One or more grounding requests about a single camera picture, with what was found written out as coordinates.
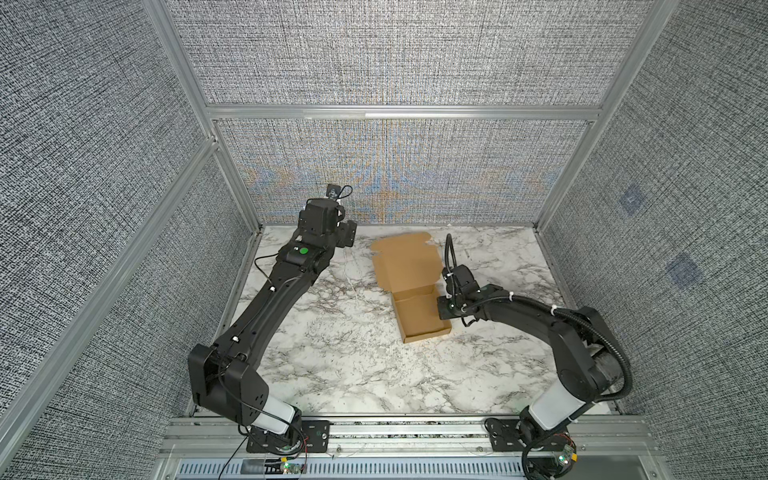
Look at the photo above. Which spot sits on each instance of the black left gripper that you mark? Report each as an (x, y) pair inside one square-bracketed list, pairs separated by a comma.
[(346, 233)]

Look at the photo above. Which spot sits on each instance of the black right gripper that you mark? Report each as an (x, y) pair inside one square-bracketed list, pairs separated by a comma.
[(441, 312)]

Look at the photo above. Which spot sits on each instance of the brown cardboard box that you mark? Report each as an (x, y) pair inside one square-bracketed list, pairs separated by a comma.
[(408, 267)]

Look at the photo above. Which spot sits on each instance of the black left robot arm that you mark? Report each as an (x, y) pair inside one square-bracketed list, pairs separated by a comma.
[(224, 376)]

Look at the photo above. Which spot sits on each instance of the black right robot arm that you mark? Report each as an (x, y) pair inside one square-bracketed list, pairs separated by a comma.
[(591, 366)]

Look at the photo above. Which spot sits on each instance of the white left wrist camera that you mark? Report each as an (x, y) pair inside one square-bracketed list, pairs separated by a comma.
[(333, 191)]

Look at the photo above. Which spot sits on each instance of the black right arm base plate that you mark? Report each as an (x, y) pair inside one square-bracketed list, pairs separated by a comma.
[(514, 434)]

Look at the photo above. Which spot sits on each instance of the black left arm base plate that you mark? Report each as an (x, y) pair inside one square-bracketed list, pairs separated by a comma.
[(314, 438)]

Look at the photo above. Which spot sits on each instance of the aluminium front rail frame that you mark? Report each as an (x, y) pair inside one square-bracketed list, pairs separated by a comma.
[(408, 446)]

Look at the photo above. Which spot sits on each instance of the aluminium enclosure frame bars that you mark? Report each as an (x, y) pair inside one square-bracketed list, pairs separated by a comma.
[(104, 126)]

